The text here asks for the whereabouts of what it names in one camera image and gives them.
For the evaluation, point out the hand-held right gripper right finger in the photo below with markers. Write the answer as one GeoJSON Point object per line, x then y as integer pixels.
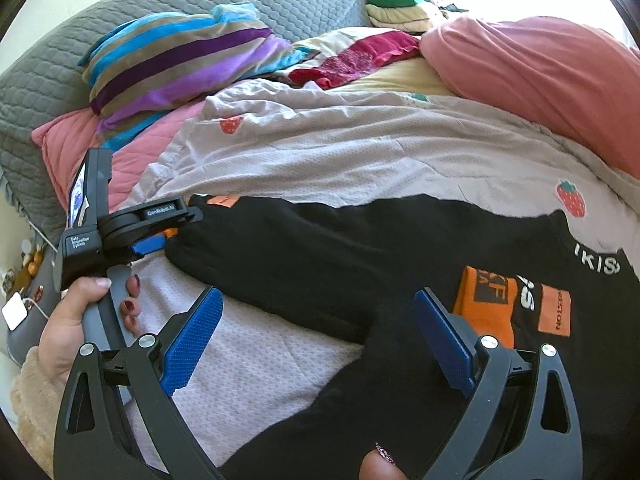
{"type": "Point", "coordinates": [445, 340]}

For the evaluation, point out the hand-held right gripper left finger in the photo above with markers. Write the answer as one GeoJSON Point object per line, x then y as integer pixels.
{"type": "Point", "coordinates": [192, 340]}

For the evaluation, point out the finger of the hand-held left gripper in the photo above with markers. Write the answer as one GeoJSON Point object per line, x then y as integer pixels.
{"type": "Point", "coordinates": [150, 245]}
{"type": "Point", "coordinates": [160, 209]}

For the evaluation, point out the black sweatshirt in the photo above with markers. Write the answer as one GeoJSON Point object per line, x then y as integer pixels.
{"type": "Point", "coordinates": [325, 260]}

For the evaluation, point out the person's left forearm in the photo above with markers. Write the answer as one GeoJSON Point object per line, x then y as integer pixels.
{"type": "Point", "coordinates": [35, 400]}

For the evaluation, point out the stack of folded clothes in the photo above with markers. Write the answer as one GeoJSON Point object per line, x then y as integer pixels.
{"type": "Point", "coordinates": [400, 15]}

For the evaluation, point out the person's left hand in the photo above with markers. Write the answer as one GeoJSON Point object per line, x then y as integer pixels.
{"type": "Point", "coordinates": [60, 330]}

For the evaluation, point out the person's right hand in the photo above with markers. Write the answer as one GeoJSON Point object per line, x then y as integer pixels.
{"type": "Point", "coordinates": [385, 465]}

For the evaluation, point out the white charger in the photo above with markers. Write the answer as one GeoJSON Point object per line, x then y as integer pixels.
{"type": "Point", "coordinates": [15, 312]}

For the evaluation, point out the pink quilted pillow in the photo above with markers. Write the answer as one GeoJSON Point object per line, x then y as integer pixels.
{"type": "Point", "coordinates": [65, 145]}

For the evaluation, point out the striped velvet cloth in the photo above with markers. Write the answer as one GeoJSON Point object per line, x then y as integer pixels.
{"type": "Point", "coordinates": [175, 60]}

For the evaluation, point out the strawberry print blanket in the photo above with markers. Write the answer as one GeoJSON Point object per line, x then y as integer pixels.
{"type": "Point", "coordinates": [325, 160]}

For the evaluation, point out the grey quilted pillow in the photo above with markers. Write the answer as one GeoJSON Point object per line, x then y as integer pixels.
{"type": "Point", "coordinates": [175, 0]}

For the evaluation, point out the red patchwork cloth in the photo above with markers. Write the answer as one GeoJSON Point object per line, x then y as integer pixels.
{"type": "Point", "coordinates": [370, 52]}

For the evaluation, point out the pale yellow sheet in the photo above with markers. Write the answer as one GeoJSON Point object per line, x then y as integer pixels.
{"type": "Point", "coordinates": [400, 80]}

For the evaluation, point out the pink duvet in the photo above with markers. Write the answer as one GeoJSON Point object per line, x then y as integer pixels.
{"type": "Point", "coordinates": [525, 70]}

